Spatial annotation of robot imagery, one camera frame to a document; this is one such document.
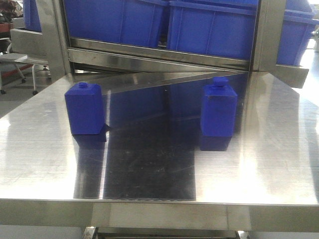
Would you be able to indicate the stainless steel shelf rack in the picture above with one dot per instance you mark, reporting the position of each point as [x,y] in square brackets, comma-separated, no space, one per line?
[53,46]

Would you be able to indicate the blue bin centre left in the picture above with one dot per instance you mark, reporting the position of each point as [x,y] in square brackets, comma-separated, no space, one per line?
[133,22]

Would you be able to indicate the blue bin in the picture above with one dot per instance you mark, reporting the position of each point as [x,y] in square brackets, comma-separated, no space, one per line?
[298,25]
[133,22]
[216,29]
[30,15]

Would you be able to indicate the blue bin centre right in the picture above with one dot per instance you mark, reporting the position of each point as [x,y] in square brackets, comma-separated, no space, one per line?
[216,29]

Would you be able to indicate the blue bin far left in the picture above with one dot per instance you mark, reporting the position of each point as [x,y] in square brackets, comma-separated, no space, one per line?
[30,15]

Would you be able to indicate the white wheeled cart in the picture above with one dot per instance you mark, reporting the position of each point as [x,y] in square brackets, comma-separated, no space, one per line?
[16,59]

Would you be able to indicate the blue bin far right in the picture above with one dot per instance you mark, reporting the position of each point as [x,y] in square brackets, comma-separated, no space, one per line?
[298,25]

